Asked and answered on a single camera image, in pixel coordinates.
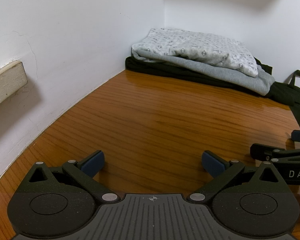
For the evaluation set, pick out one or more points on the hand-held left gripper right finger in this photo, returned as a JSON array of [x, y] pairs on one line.
[[212, 163]]

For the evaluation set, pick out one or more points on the grey printed sweatshirt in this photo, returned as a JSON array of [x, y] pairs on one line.
[[215, 71]]

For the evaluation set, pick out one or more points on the white patterned shirt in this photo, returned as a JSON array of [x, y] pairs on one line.
[[202, 47]]

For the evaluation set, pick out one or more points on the beige window sill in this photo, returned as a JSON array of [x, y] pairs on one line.
[[5, 85]]

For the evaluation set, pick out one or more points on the black folded garment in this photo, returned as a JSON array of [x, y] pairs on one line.
[[165, 71]]

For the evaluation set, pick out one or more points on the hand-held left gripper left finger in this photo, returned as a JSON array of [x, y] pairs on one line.
[[92, 163]]

